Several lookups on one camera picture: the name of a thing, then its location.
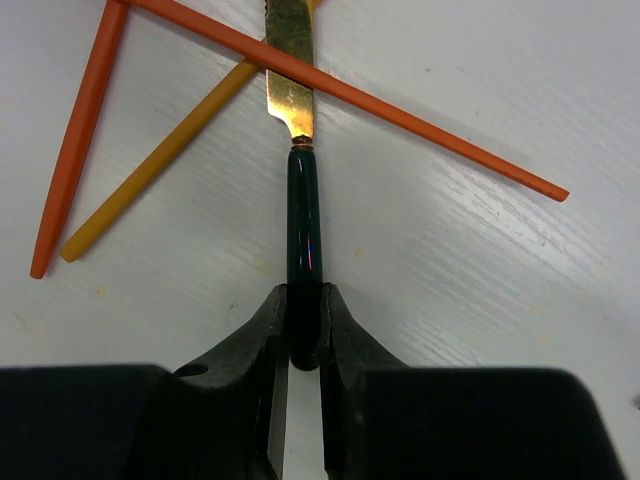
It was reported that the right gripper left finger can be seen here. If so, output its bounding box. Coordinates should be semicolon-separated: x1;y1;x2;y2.
175;285;289;479

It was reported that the orange chopstick long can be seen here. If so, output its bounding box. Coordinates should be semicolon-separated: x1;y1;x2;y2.
132;1;569;202

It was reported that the orange chopstick short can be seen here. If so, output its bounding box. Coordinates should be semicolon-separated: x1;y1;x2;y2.
30;1;129;279

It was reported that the yellow orange chopstick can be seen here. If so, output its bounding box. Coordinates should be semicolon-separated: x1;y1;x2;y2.
59;60;260;263

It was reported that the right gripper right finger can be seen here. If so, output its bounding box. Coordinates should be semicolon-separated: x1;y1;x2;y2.
319;283;400;479

